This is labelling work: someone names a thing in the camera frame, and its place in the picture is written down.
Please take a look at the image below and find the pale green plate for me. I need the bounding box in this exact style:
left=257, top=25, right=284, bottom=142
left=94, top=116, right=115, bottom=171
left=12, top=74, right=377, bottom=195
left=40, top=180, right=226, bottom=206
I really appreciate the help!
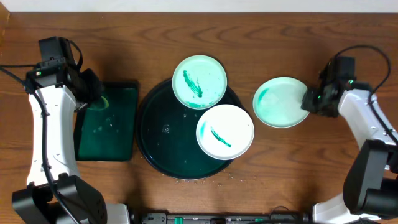
left=172, top=55, right=228, bottom=110
left=252, top=77, right=309, bottom=128

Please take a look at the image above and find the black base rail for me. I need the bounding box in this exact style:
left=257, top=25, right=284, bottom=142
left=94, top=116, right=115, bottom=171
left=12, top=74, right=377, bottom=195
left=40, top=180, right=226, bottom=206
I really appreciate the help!
left=139, top=211, right=312, bottom=224

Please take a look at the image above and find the white plate green smear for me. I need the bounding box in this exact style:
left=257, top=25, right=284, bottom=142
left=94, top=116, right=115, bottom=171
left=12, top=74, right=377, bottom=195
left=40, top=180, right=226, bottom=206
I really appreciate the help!
left=196, top=105, right=254, bottom=161

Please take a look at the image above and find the rectangular dark green tray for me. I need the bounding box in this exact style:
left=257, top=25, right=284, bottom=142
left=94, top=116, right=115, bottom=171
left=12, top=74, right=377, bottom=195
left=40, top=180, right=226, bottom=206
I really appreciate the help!
left=73, top=82, right=139, bottom=162

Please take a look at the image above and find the pale green plate top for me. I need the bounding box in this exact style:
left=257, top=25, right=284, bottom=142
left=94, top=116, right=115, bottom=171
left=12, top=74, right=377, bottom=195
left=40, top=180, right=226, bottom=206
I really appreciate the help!
left=172, top=55, right=228, bottom=110

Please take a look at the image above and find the round dark green tray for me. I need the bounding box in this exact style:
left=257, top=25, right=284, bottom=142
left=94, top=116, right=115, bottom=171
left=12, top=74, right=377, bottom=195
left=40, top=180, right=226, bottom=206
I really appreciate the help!
left=137, top=80, right=246, bottom=180

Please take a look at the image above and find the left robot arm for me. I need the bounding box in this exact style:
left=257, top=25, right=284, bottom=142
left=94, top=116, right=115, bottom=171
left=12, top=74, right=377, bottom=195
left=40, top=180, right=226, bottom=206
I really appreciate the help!
left=12, top=68, right=108, bottom=223

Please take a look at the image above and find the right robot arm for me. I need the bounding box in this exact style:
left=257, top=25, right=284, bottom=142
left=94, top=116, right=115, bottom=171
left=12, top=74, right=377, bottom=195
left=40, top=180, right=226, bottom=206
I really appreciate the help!
left=302, top=85, right=397, bottom=223

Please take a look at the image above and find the green scrubbing sponge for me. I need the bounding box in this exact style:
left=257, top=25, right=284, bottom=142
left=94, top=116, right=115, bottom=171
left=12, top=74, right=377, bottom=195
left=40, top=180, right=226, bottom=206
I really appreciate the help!
left=88, top=96, right=109, bottom=111

